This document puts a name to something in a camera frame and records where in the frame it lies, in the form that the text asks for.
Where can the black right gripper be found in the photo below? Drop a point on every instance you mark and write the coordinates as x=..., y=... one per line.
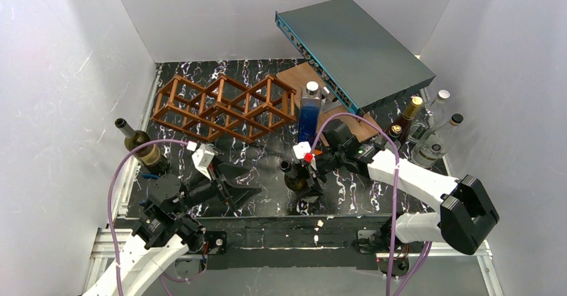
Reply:
x=319, y=167

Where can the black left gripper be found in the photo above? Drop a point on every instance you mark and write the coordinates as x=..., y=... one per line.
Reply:
x=222, y=186

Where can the dark bottle black cap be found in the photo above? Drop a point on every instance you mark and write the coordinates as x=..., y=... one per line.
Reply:
x=296, y=177

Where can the blue glass bottle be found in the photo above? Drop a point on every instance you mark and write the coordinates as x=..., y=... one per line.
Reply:
x=310, y=103

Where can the dark bottle gold cap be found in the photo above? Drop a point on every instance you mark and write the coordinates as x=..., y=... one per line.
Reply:
x=405, y=120

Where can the clear bottle white label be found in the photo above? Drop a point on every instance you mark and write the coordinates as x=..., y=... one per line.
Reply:
x=436, y=143

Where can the clear glass bottle dark label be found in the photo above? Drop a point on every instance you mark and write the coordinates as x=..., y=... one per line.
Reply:
x=430, y=116

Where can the clear bottle rack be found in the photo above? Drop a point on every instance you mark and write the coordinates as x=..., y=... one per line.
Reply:
x=394, y=135

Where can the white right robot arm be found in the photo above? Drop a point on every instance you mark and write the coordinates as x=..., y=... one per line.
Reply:
x=462, y=212

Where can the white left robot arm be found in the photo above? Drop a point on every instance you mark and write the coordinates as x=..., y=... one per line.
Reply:
x=166, y=230

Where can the brown wooden wine rack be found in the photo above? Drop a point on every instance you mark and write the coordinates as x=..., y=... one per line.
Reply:
x=225, y=106

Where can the black base beam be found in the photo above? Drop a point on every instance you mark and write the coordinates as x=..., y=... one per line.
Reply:
x=300, y=241

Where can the metal bracket on board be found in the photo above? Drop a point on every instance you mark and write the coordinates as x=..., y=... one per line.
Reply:
x=329, y=100

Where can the teal network switch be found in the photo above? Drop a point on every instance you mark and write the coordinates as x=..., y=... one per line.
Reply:
x=358, y=60

